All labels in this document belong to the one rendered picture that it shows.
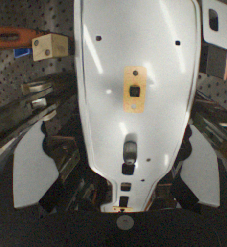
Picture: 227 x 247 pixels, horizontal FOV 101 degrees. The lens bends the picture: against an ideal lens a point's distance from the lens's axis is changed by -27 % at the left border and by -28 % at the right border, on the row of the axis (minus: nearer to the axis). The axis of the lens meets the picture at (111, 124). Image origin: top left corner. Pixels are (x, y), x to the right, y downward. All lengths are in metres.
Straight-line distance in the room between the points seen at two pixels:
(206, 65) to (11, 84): 0.85
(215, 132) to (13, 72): 0.84
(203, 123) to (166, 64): 0.13
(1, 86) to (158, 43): 0.86
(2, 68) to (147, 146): 0.84
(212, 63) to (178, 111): 0.13
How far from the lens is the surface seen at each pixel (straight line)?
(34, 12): 0.72
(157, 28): 0.23
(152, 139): 0.28
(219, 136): 0.25
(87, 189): 0.43
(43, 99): 0.20
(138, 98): 0.23
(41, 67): 0.65
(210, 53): 0.29
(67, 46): 0.22
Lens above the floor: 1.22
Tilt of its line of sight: 59 degrees down
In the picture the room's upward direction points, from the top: 166 degrees counter-clockwise
